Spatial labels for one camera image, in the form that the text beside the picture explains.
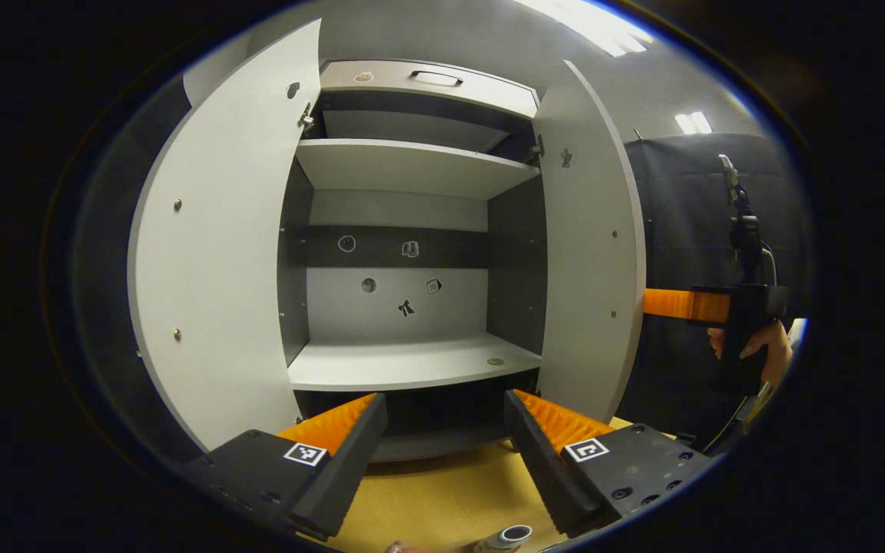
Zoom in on white cabinet drawer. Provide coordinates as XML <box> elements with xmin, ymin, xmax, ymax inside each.
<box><xmin>320</xmin><ymin>60</ymin><xmax>541</xmax><ymax>120</ymax></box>

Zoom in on black backdrop cloth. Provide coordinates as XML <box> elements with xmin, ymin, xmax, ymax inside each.
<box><xmin>615</xmin><ymin>133</ymin><xmax>808</xmax><ymax>454</ymax></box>

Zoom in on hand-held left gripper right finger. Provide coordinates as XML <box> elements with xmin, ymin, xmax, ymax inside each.
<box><xmin>504</xmin><ymin>389</ymin><xmax>720</xmax><ymax>538</ymax></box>

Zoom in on white and grey cabinet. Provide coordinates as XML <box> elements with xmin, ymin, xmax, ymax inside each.
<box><xmin>277</xmin><ymin>60</ymin><xmax>547</xmax><ymax>463</ymax></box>

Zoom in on long ceiling light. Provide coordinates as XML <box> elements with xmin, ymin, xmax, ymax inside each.
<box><xmin>515</xmin><ymin>0</ymin><xmax>655</xmax><ymax>58</ymax></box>

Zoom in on white cabinet shelf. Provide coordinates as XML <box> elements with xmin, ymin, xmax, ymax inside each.
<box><xmin>294</xmin><ymin>138</ymin><xmax>541</xmax><ymax>202</ymax></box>

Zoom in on white cabinet door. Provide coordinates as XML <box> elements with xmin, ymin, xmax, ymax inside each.
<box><xmin>128</xmin><ymin>19</ymin><xmax>323</xmax><ymax>454</ymax></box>
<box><xmin>532</xmin><ymin>60</ymin><xmax>647</xmax><ymax>423</ymax></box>

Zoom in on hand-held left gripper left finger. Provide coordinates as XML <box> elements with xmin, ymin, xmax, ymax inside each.
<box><xmin>181</xmin><ymin>393</ymin><xmax>389</xmax><ymax>542</ymax></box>

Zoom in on white plastic bottle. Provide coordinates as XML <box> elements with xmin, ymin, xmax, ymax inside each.
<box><xmin>473</xmin><ymin>525</ymin><xmax>533</xmax><ymax>553</ymax></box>

